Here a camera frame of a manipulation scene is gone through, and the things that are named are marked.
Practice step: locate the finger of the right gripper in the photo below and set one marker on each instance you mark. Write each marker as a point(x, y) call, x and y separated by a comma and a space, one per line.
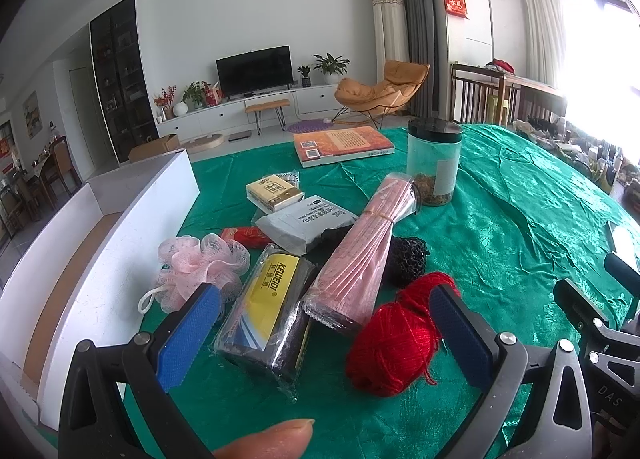
point(623, 273)
point(583, 314)

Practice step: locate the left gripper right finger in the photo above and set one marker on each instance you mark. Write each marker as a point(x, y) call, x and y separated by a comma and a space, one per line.
point(555, 422)

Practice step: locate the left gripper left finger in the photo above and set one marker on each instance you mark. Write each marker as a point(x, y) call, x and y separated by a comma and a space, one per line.
point(94, 422)

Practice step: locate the pink mesh bath pouf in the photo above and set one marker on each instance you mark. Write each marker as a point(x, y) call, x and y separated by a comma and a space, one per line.
point(187, 262)

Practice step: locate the black yellow packaged cloth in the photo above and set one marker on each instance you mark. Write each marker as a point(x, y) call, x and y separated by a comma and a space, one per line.
point(267, 329)

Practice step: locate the black mesh net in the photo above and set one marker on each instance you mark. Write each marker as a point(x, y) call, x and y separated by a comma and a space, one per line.
point(405, 262)

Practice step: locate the red yarn ball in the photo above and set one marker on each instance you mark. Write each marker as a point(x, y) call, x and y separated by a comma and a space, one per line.
point(398, 343)

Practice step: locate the red foil packet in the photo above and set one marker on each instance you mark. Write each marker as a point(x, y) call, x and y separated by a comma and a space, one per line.
point(251, 237)

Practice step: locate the pink fabric pack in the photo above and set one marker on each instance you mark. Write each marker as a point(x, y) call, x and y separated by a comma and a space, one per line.
point(343, 295)

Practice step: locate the grey plastic mailer bag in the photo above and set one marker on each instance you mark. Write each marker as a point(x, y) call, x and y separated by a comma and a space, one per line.
point(298, 228)

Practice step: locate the beige tissue pack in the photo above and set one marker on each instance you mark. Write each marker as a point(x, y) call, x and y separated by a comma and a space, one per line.
point(272, 193)

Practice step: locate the person's left hand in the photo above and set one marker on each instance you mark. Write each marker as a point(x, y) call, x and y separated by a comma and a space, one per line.
point(288, 439)

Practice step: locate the white cardboard storage box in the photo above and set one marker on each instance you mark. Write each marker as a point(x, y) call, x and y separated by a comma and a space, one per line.
point(84, 274)

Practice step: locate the clear jar black lid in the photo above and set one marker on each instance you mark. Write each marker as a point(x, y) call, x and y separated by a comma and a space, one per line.
point(433, 153)

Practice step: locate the wooden railing chair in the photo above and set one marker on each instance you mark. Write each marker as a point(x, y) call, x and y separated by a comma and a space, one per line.
point(484, 95)

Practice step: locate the dining table with chairs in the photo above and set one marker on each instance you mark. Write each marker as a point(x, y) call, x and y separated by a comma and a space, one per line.
point(56, 166)

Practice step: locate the green satin tablecloth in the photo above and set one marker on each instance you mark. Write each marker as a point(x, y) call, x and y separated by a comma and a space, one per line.
point(520, 220)

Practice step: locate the brown cardboard box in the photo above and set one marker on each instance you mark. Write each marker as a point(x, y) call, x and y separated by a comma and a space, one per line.
point(166, 144)

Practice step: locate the orange lounge chair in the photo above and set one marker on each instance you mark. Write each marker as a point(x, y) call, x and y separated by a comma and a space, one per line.
point(401, 80)

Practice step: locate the white tv cabinet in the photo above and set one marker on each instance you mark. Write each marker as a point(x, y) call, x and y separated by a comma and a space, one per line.
point(262, 110)

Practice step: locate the red flower arrangement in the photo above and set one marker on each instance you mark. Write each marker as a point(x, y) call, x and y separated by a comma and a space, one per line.
point(164, 101)

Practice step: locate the orange hardcover book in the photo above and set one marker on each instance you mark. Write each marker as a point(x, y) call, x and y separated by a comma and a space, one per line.
point(331, 146)

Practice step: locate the green plant with red gift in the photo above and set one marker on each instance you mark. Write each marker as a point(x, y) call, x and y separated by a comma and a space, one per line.
point(201, 94)

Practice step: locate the dark glass display cabinet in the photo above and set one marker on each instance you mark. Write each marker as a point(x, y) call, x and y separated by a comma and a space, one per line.
point(120, 82)

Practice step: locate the purple round floor mat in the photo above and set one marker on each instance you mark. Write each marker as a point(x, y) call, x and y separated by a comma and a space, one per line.
point(308, 126)

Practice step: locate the green potted plant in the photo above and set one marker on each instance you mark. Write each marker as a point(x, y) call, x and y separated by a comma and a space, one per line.
point(332, 68)

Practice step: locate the white standing air conditioner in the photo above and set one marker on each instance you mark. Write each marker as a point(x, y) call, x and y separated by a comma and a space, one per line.
point(390, 32)

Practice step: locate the small dark potted plant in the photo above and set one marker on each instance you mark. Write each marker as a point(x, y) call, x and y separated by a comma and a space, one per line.
point(304, 72)

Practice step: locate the black flat television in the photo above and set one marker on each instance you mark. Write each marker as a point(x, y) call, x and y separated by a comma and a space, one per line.
point(254, 71)

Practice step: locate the grey curtain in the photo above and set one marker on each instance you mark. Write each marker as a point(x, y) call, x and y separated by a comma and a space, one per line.
point(428, 44)

